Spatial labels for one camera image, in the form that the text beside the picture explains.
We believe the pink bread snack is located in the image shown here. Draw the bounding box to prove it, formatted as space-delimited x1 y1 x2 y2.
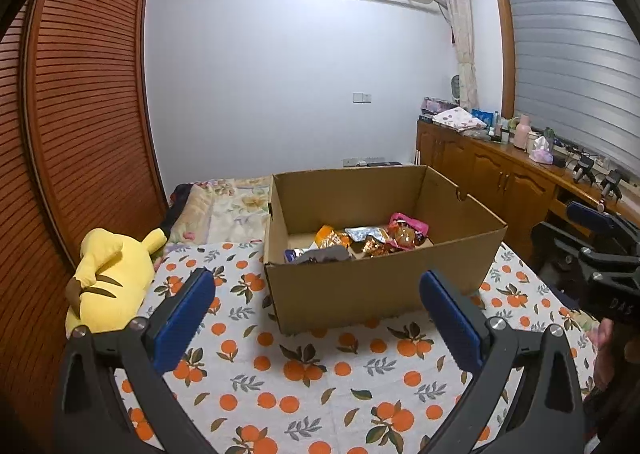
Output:
386 212 430 250

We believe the silver white snack bag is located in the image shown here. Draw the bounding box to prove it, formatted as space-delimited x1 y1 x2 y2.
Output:
344 226 390 244

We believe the orange snack bag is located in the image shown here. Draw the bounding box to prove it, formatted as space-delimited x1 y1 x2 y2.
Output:
314 226 352 249

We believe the white blue snack packet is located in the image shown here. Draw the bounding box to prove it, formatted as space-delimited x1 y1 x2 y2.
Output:
284 248 317 264

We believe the gold foil wrapper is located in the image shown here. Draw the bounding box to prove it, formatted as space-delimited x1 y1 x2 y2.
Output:
362 236 388 257

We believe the clear cracker package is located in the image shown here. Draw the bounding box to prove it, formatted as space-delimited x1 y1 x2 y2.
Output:
291 245 352 264

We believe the person right hand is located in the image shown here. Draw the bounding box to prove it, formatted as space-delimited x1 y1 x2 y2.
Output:
588 318 620 391

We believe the wooden sideboard cabinet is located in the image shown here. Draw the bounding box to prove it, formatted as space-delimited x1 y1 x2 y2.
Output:
415 119 640 265

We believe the pink thermos bottle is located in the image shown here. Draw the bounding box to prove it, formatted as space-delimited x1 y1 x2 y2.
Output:
513 115 530 151

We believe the yellow plush toy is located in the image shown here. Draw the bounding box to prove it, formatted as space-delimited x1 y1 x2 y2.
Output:
65 228 167 335

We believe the folded floral cloth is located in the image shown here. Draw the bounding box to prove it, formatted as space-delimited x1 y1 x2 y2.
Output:
432 106 487 132

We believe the grey window blind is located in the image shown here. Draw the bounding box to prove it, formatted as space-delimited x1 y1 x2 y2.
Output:
509 0 639 174

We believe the small white fan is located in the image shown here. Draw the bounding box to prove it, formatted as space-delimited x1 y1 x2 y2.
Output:
450 75 461 104

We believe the brown cardboard box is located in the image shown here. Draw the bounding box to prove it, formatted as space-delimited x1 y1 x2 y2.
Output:
265 166 508 335

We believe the floral quilt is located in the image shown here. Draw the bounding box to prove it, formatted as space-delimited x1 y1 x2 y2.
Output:
160 176 271 245

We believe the wooden louvered wardrobe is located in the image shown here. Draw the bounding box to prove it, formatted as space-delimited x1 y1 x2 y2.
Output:
1 0 166 453

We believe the floral curtain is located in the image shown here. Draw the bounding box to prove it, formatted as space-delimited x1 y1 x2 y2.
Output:
446 0 478 110

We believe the wall power strip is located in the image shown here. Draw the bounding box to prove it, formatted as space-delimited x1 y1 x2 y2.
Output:
343 157 387 168

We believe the white wall switch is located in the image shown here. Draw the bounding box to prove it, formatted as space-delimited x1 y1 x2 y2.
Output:
352 93 372 104

